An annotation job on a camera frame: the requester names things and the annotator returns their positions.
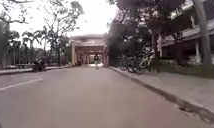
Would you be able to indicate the white painted line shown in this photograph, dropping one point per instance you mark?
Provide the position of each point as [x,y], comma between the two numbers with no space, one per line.
[18,84]

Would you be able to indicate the person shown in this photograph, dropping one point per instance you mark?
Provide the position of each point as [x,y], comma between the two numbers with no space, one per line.
[96,60]

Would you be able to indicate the row of bicycles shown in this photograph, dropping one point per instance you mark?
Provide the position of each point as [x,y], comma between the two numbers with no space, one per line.
[138,63]

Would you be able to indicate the motorcycle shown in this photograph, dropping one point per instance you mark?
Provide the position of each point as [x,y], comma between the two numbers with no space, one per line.
[38,65]

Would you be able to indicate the grey asphalt road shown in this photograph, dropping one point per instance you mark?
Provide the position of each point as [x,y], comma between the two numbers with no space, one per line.
[81,100]

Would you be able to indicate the building with columns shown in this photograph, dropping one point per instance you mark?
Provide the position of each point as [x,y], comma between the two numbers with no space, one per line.
[195,33]

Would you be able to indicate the grey tree trunk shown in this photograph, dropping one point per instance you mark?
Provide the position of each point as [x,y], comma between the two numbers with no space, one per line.
[203,33]

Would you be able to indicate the row of palm trees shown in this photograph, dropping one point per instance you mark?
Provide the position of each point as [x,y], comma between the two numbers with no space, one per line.
[28,40]

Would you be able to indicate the pale pavement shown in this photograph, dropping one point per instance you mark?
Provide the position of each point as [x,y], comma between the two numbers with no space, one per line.
[15,70]

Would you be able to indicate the pale gate building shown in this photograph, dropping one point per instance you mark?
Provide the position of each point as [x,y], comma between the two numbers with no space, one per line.
[88,43]

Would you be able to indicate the grey paved pavement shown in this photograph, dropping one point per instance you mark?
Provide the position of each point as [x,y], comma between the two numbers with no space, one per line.
[188,88]

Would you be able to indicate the dark kerb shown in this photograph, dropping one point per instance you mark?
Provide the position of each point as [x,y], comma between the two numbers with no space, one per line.
[161,95]

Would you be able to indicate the low hedge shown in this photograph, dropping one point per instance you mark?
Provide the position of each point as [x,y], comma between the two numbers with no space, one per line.
[188,70]

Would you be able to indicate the group of dark trees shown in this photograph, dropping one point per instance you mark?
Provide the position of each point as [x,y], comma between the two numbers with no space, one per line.
[138,26]

